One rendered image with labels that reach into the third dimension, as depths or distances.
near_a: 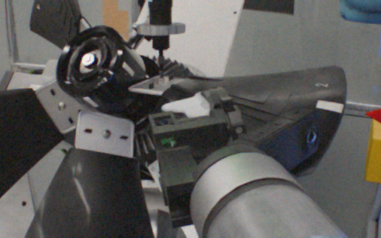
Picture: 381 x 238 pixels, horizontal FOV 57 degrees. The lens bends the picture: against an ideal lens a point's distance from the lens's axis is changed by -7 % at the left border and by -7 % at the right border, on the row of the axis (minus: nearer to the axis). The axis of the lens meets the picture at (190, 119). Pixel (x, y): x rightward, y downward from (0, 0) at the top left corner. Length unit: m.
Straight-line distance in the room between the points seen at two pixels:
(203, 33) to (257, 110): 0.44
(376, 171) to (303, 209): 0.56
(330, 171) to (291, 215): 1.11
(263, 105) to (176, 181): 0.22
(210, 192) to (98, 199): 0.31
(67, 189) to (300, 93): 0.33
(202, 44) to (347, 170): 0.69
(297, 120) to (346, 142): 0.91
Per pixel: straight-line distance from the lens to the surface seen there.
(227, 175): 0.24
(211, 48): 0.83
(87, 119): 0.57
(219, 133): 0.32
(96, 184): 0.54
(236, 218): 0.20
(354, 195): 1.33
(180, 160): 0.30
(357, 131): 1.24
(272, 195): 0.21
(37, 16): 0.88
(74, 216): 0.53
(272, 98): 0.48
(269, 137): 0.32
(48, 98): 0.65
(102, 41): 0.57
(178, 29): 0.52
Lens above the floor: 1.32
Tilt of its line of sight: 19 degrees down
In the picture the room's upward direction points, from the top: straight up
